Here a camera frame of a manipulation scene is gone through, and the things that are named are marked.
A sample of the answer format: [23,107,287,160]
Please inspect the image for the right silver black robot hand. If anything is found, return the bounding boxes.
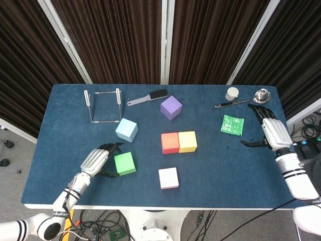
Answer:
[240,103,293,152]

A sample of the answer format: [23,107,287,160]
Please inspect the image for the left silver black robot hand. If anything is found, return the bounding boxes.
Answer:
[80,142,125,178]

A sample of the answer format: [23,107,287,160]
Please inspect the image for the green cube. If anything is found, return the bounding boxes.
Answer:
[114,151,137,176]

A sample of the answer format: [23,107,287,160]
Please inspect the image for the light blue cube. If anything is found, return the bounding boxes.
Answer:
[115,117,139,144]

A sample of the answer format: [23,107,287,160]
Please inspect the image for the red orange cube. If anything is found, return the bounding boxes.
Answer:
[160,133,180,155]

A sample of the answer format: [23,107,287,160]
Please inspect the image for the yellow cube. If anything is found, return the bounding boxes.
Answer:
[178,131,198,153]

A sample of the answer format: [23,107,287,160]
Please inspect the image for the purple cube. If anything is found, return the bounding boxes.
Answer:
[160,95,183,121]

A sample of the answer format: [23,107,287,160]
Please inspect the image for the white pink cube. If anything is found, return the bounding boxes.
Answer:
[158,167,180,190]

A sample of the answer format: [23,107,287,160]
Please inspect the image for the blue felt table cover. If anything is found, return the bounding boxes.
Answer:
[21,83,309,209]

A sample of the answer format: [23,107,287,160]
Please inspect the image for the black power strip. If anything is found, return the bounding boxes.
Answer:
[292,140,315,159]

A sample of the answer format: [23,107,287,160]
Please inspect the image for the green foil packet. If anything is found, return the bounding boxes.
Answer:
[220,114,245,137]

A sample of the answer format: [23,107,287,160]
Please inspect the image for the dark grey trouser leg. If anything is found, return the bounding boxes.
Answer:
[302,157,321,194]

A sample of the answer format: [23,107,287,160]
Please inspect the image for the small white jar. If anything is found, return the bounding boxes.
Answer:
[225,87,239,101]

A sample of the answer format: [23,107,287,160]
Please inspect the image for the yellow floor tape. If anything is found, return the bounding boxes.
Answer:
[65,209,75,231]

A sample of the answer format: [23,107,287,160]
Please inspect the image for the green circuit board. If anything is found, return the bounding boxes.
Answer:
[109,228,126,241]

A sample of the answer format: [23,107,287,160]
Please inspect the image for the dark brown pleated curtain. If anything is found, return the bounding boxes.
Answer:
[0,0,86,138]
[51,0,163,85]
[169,0,270,85]
[233,0,321,121]

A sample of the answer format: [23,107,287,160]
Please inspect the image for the grey brush black bristles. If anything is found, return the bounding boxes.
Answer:
[126,88,169,107]

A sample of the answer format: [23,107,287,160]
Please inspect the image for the black floor cable bundle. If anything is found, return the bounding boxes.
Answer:
[185,209,219,241]
[72,209,131,241]
[292,112,321,143]

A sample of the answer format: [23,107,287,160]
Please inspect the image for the white partition frame post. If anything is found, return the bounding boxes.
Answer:
[0,117,38,144]
[37,0,93,84]
[286,97,321,128]
[160,0,176,85]
[225,0,281,85]

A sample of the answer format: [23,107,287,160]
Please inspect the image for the steel ladle black handle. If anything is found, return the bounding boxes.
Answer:
[214,88,271,109]

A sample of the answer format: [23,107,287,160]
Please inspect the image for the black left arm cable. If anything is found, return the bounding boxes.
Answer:
[61,189,77,214]

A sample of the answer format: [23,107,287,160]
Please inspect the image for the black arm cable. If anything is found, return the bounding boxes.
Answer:
[225,197,296,241]
[61,189,77,214]

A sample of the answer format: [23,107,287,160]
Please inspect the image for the metal wire stand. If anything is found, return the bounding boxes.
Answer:
[83,88,124,124]

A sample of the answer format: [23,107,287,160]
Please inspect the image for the white floor cable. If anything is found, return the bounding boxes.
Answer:
[57,230,88,241]

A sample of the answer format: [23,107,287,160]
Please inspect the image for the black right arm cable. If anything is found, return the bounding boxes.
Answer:
[225,197,296,241]

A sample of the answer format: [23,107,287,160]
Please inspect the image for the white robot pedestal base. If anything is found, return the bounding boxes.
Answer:
[120,209,189,241]

